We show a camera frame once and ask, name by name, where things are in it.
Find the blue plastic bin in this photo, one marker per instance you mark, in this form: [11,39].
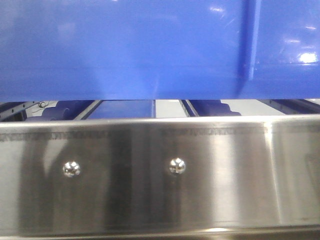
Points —
[159,49]

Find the right chrome screw head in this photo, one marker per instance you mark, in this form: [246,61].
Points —
[177,166]

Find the chrome screw head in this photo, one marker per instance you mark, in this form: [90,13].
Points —
[177,166]
[71,169]

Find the right white roller track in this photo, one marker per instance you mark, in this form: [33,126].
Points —
[208,108]

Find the white roller track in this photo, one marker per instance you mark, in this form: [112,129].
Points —
[64,110]
[208,108]

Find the left chrome screw head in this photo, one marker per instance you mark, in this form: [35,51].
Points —
[71,169]

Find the left white roller track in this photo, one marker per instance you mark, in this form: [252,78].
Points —
[64,110]

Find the blue centre guide rail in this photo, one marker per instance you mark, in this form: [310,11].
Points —
[124,109]

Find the stainless steel front rail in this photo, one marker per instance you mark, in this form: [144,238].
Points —
[246,178]

